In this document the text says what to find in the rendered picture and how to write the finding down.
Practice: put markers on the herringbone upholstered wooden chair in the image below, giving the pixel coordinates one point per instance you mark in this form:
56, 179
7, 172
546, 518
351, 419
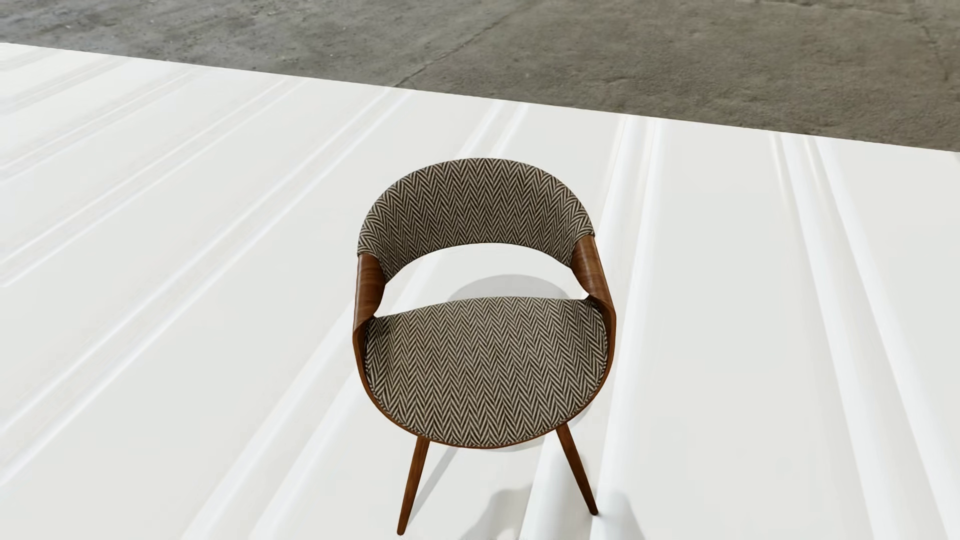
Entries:
487, 367

